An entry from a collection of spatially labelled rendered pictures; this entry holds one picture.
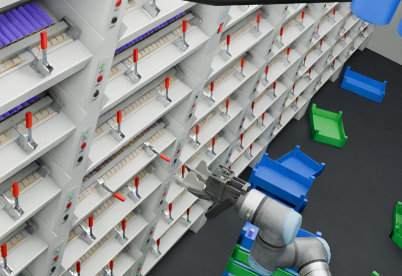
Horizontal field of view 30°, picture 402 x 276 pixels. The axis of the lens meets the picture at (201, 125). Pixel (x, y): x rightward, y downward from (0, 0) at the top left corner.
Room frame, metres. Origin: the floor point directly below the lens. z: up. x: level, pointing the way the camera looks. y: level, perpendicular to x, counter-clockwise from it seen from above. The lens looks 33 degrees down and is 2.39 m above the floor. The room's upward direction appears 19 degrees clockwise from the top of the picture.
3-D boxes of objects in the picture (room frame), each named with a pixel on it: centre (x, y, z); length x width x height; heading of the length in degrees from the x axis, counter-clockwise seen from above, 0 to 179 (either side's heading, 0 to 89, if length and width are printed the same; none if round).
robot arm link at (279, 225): (1.66, -0.29, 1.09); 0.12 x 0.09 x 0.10; 72
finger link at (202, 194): (1.70, -0.07, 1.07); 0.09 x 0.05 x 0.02; 88
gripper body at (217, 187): (1.71, -0.13, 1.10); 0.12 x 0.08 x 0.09; 72
